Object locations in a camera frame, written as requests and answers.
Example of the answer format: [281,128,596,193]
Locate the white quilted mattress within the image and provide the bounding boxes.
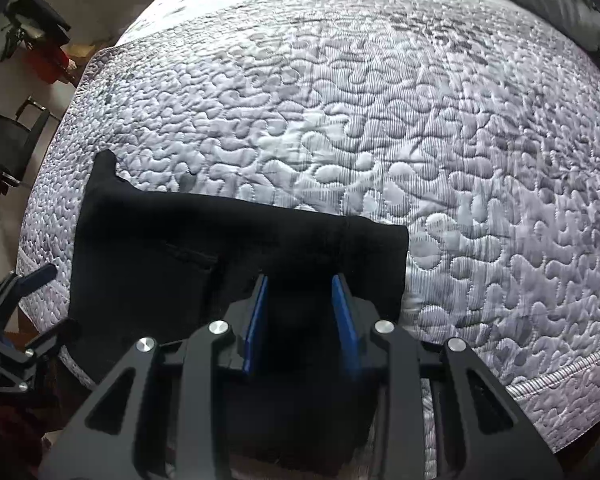
[17,0,600,461]

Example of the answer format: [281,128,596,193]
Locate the dark folding chair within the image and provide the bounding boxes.
[0,95,62,196]

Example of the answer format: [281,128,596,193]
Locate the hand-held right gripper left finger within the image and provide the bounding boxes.
[37,274,271,480]

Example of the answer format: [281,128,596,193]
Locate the maroon clothing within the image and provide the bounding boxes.
[0,395,51,480]

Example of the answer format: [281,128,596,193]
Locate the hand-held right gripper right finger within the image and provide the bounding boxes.
[330,274,566,480]

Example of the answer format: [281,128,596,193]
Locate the black pants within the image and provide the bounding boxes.
[69,149,410,466]

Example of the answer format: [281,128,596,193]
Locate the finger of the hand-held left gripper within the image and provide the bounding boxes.
[0,316,82,364]
[0,262,59,322]

